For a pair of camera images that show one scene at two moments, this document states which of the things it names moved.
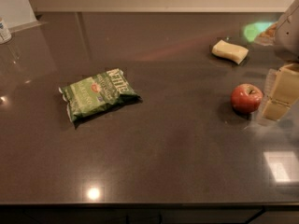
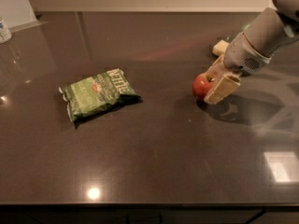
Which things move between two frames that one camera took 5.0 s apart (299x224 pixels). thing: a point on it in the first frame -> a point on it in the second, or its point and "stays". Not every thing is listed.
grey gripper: [288, 32] -> [241, 56]
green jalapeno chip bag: [96, 93] stays
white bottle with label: [5, 34] stays
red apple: [246, 98] -> [202, 86]
